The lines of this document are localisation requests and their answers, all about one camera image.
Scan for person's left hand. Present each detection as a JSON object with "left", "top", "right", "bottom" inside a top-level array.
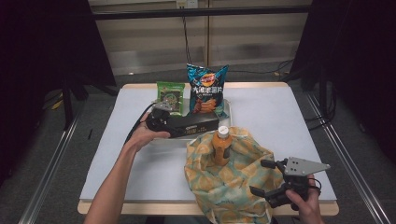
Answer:
[{"left": 123, "top": 111, "right": 172, "bottom": 154}]

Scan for black metal stand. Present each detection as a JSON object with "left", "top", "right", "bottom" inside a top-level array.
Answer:
[{"left": 60, "top": 73, "right": 120, "bottom": 132}]

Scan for black horizontal bar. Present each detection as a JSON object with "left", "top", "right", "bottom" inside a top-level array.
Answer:
[{"left": 92, "top": 6, "right": 313, "bottom": 21}]

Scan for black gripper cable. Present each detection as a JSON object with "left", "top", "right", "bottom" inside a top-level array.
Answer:
[{"left": 123, "top": 102, "right": 157, "bottom": 146}]

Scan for wooden table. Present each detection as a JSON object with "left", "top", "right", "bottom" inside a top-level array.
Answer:
[{"left": 77, "top": 81, "right": 340, "bottom": 217}]

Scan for white plastic tray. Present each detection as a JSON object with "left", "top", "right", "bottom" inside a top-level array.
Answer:
[{"left": 143, "top": 98, "right": 233, "bottom": 147}]

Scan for green snack packet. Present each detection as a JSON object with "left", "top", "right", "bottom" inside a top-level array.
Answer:
[{"left": 156, "top": 80, "right": 186, "bottom": 117}]

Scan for black curtain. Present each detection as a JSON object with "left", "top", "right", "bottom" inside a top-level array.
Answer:
[
  {"left": 0, "top": 0, "right": 118, "bottom": 188},
  {"left": 289, "top": 0, "right": 396, "bottom": 162}
]

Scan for black box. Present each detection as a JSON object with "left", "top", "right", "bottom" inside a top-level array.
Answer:
[{"left": 164, "top": 110, "right": 220, "bottom": 138}]

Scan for blue chips bag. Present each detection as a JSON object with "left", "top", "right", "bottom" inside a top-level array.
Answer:
[{"left": 186, "top": 63, "right": 230, "bottom": 119}]

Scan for orange-print green fabric bag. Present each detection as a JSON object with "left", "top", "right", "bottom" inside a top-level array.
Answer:
[{"left": 184, "top": 126, "right": 285, "bottom": 224}]

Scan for aluminium floor rail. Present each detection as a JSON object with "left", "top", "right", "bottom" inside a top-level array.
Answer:
[
  {"left": 304, "top": 91, "right": 391, "bottom": 224},
  {"left": 18, "top": 104, "right": 84, "bottom": 224}
]

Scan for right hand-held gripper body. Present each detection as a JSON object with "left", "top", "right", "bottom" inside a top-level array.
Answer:
[{"left": 266, "top": 156, "right": 332, "bottom": 212}]

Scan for black wall cable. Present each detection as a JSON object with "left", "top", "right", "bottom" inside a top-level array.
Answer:
[{"left": 181, "top": 16, "right": 295, "bottom": 76}]

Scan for black floor cables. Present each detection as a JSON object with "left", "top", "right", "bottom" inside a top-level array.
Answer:
[{"left": 304, "top": 88, "right": 338, "bottom": 132}]

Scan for orange juice bottle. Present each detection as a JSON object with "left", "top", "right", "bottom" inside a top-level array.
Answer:
[{"left": 211, "top": 125, "right": 234, "bottom": 167}]

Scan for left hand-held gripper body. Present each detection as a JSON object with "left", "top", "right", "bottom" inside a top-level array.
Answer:
[{"left": 145, "top": 101, "right": 176, "bottom": 134}]

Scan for white table mat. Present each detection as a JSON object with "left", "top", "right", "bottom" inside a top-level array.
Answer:
[{"left": 78, "top": 86, "right": 338, "bottom": 202}]

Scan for white wall socket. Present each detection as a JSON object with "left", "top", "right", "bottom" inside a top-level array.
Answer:
[{"left": 176, "top": 0, "right": 199, "bottom": 9}]

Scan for person's right hand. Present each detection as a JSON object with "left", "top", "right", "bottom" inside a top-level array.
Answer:
[{"left": 285, "top": 174, "right": 322, "bottom": 224}]

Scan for yellow floor tape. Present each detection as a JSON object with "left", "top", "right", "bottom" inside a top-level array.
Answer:
[{"left": 50, "top": 98, "right": 64, "bottom": 111}]

